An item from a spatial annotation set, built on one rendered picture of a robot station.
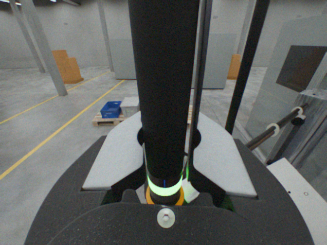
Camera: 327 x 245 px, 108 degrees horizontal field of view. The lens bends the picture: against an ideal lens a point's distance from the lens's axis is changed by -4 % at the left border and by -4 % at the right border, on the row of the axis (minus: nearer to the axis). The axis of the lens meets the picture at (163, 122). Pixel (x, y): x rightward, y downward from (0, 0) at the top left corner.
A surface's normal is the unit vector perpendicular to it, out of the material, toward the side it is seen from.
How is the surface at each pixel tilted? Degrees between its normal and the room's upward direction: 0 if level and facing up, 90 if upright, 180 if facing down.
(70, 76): 90
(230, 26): 90
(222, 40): 90
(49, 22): 90
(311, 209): 50
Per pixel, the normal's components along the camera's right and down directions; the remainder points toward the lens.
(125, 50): -0.07, 0.53
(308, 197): -0.77, -0.56
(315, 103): -0.85, 0.29
